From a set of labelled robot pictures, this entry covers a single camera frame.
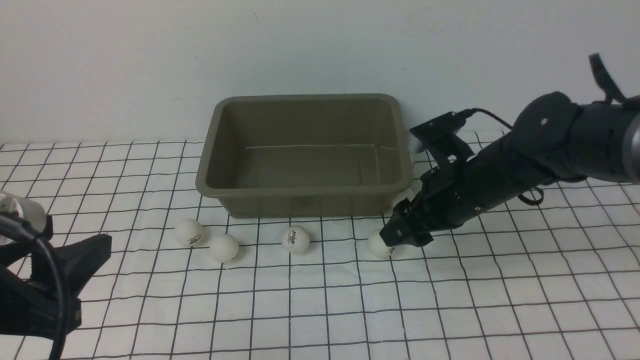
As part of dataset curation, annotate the left camera black cable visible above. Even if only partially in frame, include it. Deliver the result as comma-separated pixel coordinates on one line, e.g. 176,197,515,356
0,214,71,360

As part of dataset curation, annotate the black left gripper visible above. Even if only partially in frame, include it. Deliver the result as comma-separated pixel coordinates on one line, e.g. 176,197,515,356
0,234,112,340

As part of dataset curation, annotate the white black-grid tablecloth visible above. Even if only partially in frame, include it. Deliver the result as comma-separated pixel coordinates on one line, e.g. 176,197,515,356
0,141,640,360

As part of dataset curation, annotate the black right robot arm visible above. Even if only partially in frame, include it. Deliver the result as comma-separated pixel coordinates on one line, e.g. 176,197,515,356
379,91,640,248

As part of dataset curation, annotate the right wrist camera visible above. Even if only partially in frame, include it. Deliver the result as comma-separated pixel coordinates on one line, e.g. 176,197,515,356
408,109,474,168

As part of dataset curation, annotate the olive green plastic bin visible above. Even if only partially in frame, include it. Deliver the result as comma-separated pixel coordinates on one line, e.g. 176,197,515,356
195,93,414,219

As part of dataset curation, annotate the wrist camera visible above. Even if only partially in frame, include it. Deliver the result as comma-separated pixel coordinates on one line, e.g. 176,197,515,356
0,191,53,252
408,109,474,168

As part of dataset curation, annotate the logo white ping-pong ball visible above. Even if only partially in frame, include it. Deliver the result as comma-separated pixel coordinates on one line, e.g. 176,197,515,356
281,225,311,254

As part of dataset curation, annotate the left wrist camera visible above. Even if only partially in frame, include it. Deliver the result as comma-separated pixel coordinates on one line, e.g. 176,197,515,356
0,191,53,252

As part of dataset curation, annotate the plain white ping-pong ball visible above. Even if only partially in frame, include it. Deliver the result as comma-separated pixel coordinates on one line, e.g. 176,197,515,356
208,234,240,264

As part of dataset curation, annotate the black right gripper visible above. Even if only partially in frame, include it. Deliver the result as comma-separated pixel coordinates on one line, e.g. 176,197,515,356
380,162,506,248

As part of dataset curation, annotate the camera black cable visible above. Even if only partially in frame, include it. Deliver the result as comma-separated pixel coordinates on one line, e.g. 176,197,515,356
465,108,516,132
0,214,71,360

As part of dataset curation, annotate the right camera black cable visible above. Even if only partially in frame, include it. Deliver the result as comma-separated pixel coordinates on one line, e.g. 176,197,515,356
465,108,516,132

